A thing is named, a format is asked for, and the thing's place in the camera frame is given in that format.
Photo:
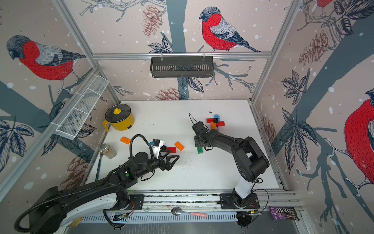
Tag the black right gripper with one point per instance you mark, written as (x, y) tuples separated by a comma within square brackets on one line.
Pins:
[(196, 142)]

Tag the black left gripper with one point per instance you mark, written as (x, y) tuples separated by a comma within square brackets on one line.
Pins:
[(168, 166)]

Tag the orange lego brick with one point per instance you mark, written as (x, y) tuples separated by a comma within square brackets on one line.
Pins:
[(125, 140), (214, 126), (179, 146)]

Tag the red lego brick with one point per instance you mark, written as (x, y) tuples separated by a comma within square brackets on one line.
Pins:
[(209, 120), (172, 149), (220, 124)]

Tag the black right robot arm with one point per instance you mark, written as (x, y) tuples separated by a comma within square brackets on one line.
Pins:
[(250, 160)]

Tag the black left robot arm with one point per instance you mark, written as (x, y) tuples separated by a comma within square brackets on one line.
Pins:
[(56, 208)]

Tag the orange lego brick in stack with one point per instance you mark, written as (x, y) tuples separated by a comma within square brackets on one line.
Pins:
[(179, 146)]

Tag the small glass spice jar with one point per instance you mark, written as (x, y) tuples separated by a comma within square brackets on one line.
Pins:
[(108, 150)]

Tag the yellow pot with black lid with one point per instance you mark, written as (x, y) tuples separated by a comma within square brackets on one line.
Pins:
[(119, 117)]

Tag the purple candy packet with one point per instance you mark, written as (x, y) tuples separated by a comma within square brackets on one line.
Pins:
[(282, 213)]

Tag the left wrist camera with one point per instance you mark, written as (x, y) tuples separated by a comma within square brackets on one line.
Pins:
[(156, 145)]

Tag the spoon with pink handle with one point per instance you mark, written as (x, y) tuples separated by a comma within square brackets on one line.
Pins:
[(178, 211)]

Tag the black hanging wire basket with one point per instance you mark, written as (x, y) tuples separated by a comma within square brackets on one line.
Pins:
[(182, 67)]

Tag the white wire mesh shelf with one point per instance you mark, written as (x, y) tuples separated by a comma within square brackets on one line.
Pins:
[(71, 125)]

